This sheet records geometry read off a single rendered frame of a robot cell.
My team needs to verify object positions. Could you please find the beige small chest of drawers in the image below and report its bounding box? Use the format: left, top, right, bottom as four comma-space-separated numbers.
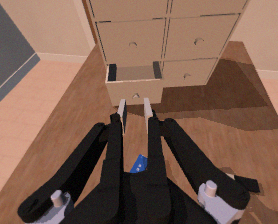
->
86, 0, 251, 86

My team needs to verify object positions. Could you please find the tan wooden drawer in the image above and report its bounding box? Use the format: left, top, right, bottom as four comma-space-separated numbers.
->
170, 0, 247, 14
105, 61, 164, 106
162, 58, 217, 87
90, 0, 168, 18
164, 13, 239, 59
97, 18, 166, 62

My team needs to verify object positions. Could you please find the blue rectangular block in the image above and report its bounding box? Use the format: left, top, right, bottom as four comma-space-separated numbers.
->
130, 154, 147, 173

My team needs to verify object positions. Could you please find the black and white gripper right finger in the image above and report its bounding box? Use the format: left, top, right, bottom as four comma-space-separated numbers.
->
144, 98, 250, 224

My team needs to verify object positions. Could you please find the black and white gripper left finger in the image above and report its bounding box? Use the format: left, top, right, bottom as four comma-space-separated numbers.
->
17, 99, 127, 224

